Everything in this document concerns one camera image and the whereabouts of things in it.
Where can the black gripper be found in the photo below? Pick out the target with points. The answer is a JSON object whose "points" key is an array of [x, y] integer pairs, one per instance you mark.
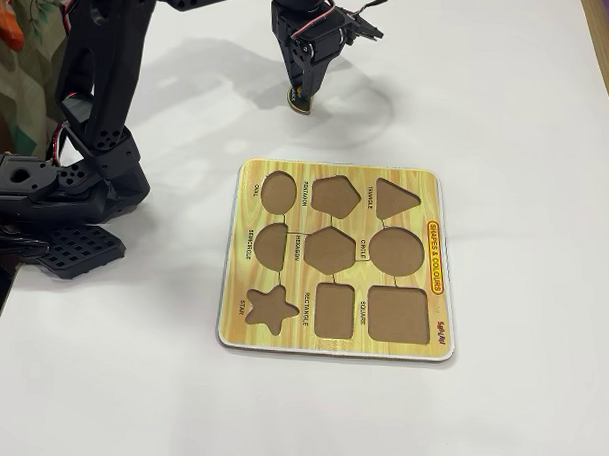
{"points": [[301, 59]]}

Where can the black semicircle piece yellow pin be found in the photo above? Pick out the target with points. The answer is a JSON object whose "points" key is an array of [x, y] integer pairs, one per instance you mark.
{"points": [[301, 108]]}

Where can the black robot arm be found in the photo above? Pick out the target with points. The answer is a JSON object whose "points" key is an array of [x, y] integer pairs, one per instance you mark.
{"points": [[104, 81]]}

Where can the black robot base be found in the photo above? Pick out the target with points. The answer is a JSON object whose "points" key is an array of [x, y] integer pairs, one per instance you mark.
{"points": [[15, 198]]}

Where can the wooden shape puzzle board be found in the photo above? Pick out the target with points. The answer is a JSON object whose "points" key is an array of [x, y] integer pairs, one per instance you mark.
{"points": [[336, 169]]}

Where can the black grid table clamp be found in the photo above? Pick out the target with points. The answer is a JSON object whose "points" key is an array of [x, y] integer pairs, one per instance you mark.
{"points": [[78, 252]]}

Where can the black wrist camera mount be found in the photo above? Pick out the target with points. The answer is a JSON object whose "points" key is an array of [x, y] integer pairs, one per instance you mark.
{"points": [[364, 30]]}

